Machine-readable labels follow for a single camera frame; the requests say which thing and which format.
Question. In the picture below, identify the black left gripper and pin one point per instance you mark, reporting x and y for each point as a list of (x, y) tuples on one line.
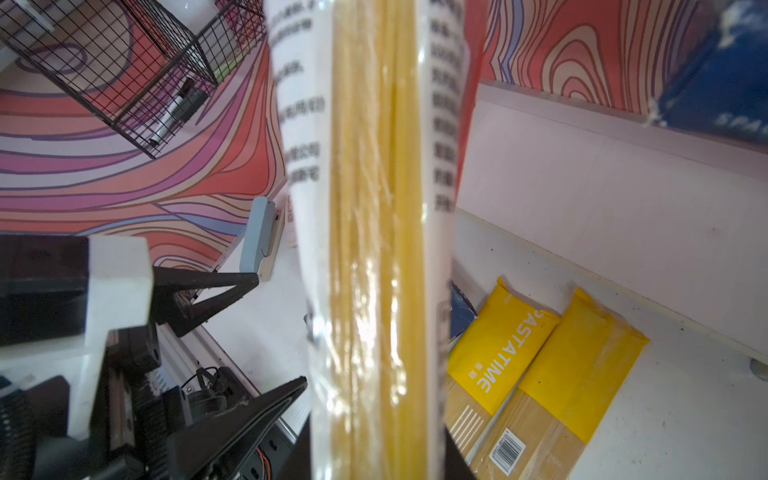
[(147, 429)]

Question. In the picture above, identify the blue Barilla rigatoni box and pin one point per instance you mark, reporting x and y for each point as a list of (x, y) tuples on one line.
[(462, 313)]

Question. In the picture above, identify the red spaghetti bag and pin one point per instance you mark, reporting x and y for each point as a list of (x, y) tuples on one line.
[(374, 102)]

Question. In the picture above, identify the yellow spaghetti bag with barcode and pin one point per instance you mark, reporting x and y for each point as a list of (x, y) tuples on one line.
[(563, 396)]

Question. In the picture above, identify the blue Barilla spaghetti box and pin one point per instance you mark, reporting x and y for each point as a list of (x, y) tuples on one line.
[(721, 89)]

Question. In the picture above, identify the white two-tier shelf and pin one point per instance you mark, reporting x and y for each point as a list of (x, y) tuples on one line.
[(679, 220)]

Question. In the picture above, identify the grey blue stapler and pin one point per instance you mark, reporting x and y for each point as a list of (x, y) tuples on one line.
[(261, 239)]

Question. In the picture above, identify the black marker pen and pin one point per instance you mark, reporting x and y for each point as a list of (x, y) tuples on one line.
[(187, 101)]

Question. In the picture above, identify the yellow Pastatime spaghetti bag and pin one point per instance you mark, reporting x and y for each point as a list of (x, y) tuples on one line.
[(489, 359)]

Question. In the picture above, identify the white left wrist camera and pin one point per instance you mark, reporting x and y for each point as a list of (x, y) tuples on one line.
[(61, 297)]

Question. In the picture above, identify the black wire basket left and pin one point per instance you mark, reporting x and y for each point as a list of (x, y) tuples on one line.
[(114, 64)]

